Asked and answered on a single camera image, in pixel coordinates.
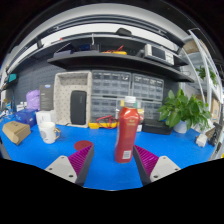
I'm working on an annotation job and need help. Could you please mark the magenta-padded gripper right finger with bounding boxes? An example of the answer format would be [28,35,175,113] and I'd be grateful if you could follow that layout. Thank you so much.
[132,144,182,187]

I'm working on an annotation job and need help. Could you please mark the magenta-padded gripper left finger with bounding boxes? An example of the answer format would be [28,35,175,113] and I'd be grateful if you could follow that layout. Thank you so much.
[44,143,95,187]

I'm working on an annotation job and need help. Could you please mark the red drink bottle white cap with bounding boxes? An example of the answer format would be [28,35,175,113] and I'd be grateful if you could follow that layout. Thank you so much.
[114,95,141,164]

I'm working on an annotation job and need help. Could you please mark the flat round red coaster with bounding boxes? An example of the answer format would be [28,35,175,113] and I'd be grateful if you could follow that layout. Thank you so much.
[73,139,94,152]

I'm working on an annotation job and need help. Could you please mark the black flat case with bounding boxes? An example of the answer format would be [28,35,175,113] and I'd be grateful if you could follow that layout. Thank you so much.
[142,118,174,136]

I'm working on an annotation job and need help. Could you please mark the small white charger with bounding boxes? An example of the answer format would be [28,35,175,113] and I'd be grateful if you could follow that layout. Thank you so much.
[195,133,208,148]

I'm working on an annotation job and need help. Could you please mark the white carton box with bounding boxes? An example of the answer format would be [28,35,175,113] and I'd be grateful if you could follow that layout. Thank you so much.
[35,109,57,127]

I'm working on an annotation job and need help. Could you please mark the clear organizer box colourful parts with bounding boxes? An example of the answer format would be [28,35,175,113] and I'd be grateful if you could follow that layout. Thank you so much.
[114,99,145,126]

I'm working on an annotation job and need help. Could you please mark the yellow multimeter with red leads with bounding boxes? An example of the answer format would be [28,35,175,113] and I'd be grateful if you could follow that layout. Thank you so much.
[88,114,119,130]

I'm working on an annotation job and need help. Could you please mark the grey small-parts drawer cabinet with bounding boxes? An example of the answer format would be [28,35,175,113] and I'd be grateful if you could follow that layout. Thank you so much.
[141,100,163,120]
[91,69,133,98]
[90,96,118,123]
[131,73,165,102]

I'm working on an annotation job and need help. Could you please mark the brown cardboard box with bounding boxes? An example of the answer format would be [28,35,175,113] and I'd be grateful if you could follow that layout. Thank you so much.
[1,120,32,146]

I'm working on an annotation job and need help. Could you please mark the green potted plant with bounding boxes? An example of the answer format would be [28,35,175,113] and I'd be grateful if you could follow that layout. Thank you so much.
[156,87,212,134]

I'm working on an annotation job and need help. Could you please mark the black rounded case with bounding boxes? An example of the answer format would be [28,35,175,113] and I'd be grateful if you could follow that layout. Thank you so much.
[69,90,88,126]

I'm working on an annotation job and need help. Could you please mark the beige dotted storage tray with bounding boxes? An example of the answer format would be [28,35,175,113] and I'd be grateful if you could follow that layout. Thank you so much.
[53,70,93,129]

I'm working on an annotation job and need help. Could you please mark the dark grey carton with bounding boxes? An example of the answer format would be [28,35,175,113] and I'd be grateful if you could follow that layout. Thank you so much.
[39,84,55,112]

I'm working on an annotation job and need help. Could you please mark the teal box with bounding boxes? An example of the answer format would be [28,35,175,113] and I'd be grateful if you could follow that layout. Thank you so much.
[8,73,18,84]

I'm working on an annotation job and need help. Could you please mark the white metal rack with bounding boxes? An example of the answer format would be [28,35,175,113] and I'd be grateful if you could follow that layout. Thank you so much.
[181,28,224,158]

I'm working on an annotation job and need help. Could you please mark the white mug gold handle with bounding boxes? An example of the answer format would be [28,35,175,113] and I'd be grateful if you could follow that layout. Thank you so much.
[38,121,62,145]

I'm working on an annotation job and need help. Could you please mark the black wall shelf unit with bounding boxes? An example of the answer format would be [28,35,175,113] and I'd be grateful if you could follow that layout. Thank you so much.
[1,14,196,84]

